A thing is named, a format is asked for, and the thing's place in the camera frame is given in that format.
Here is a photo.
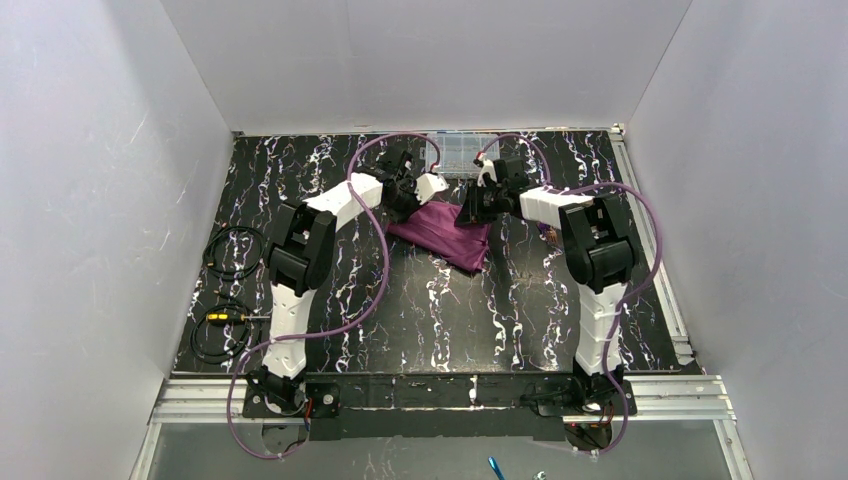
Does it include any purple cloth napkin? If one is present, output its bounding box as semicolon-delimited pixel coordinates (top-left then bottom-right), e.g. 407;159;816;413
387;201;491;274

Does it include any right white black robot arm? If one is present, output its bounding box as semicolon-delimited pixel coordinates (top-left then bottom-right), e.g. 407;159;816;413
455;154;638;407

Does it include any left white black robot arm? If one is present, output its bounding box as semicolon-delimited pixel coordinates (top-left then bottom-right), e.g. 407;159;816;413
247;148;424;411

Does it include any clear plastic compartment box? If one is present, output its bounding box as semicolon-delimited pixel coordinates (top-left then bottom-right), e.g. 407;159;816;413
428;132;500;180

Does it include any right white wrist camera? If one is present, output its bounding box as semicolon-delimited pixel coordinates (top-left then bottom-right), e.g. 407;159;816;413
474;157;498;188

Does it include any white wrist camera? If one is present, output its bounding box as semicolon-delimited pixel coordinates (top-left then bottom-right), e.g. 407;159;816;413
414;173;449;205
474;157;498;188

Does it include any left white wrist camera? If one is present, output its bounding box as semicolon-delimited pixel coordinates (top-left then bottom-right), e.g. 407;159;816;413
414;173;449;205

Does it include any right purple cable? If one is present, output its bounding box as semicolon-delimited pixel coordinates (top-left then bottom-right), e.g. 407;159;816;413
473;133;664;458

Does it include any purple cable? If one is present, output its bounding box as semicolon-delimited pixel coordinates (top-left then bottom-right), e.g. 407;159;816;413
473;133;664;458
226;132;443;462

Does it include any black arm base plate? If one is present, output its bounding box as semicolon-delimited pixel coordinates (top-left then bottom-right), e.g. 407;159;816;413
233;372;638;441

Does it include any black coiled cable yellow plug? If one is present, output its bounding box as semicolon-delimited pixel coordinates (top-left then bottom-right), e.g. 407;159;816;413
189;225;266;365

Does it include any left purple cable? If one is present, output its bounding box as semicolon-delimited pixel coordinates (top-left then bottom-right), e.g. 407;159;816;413
226;132;443;462

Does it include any blue tool handle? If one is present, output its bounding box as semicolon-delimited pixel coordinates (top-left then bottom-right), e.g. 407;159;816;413
488;457;505;480

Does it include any aluminium frame rail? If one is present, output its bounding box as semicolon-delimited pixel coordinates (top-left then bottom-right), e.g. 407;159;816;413
133;135;749;479

